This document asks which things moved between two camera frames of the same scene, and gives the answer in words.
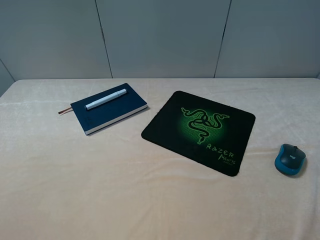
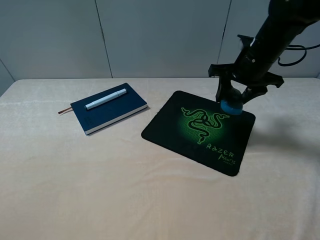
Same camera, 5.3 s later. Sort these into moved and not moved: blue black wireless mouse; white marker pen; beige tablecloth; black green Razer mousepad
Moved: blue black wireless mouse
Not moved: white marker pen; beige tablecloth; black green Razer mousepad
